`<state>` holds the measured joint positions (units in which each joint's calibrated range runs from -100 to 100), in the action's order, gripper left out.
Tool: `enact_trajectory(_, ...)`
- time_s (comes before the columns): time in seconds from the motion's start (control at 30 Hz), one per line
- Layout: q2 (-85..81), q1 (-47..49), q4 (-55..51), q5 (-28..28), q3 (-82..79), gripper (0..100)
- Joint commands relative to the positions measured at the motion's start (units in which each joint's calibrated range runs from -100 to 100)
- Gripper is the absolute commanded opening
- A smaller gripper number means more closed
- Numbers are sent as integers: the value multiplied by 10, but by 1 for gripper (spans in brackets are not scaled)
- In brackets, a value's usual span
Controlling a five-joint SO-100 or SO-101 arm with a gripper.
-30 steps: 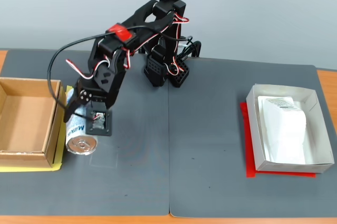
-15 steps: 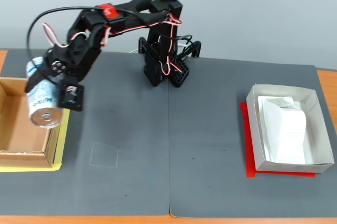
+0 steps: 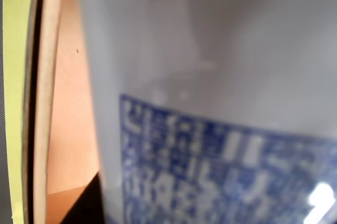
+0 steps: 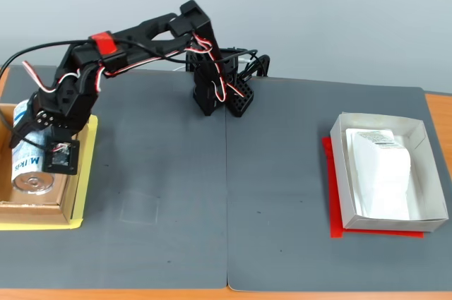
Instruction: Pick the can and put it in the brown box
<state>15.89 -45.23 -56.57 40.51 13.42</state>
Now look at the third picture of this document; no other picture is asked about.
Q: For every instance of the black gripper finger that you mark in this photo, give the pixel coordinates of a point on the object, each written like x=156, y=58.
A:
x=88, y=208

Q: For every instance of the white blue printed package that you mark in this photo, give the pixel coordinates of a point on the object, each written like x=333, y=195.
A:
x=210, y=76

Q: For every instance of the yellow paper sheet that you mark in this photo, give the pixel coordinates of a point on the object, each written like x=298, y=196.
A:
x=15, y=76

